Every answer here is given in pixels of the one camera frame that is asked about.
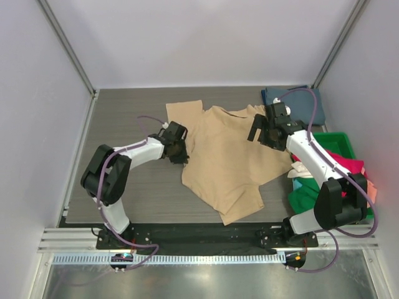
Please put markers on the slotted cable duct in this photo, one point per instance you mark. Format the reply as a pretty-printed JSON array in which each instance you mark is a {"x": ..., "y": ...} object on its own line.
[{"x": 126, "y": 259}]

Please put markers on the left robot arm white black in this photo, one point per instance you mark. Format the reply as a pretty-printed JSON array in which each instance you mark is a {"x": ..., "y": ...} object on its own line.
[{"x": 106, "y": 175}]

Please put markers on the beige t shirt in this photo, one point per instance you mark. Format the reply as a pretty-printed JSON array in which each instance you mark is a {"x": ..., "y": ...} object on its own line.
[{"x": 224, "y": 168}]

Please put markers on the left aluminium frame post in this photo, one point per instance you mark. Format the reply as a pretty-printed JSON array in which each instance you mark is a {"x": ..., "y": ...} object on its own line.
[{"x": 66, "y": 45}]

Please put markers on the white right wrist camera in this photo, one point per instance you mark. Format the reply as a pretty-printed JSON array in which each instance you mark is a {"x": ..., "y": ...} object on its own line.
[{"x": 278, "y": 100}]

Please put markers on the light blue t shirt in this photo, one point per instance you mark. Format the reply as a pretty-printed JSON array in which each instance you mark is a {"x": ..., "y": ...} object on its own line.
[{"x": 296, "y": 184}]

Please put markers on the magenta t shirt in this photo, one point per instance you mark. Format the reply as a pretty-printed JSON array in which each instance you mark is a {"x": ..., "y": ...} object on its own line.
[{"x": 353, "y": 165}]

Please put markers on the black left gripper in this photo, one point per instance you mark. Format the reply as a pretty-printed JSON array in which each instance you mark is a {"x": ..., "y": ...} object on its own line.
[{"x": 182, "y": 157}]

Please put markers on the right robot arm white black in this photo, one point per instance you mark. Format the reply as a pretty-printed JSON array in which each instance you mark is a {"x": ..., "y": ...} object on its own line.
[{"x": 342, "y": 194}]

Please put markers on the aluminium extrusion rail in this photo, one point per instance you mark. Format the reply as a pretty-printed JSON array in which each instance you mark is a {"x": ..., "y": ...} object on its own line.
[{"x": 60, "y": 240}]

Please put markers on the right aluminium frame post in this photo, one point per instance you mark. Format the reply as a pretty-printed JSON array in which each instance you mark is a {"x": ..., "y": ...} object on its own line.
[{"x": 346, "y": 30}]

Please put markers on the folded grey-blue t shirt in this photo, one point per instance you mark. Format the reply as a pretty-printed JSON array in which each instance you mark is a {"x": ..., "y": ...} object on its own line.
[{"x": 300, "y": 102}]

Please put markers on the green plastic bin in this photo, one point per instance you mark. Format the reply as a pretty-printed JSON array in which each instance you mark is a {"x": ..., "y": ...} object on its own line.
[{"x": 335, "y": 142}]

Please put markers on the green t shirt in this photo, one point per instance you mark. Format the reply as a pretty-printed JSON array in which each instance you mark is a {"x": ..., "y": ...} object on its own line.
[{"x": 304, "y": 199}]

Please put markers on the white t shirt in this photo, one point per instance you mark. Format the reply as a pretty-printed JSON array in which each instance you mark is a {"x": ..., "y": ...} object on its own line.
[{"x": 298, "y": 170}]

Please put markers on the aluminium frame post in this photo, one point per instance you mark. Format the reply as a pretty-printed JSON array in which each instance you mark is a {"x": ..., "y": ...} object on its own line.
[
  {"x": 66, "y": 45},
  {"x": 346, "y": 30}
]

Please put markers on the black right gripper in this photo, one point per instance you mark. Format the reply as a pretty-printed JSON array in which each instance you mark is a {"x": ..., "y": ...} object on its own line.
[{"x": 260, "y": 122}]

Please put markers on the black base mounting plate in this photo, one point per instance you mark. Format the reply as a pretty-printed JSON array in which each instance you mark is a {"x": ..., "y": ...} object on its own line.
[{"x": 213, "y": 239}]

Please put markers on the salmon pink t shirt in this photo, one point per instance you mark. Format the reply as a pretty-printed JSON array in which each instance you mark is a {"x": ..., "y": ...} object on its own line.
[{"x": 371, "y": 189}]

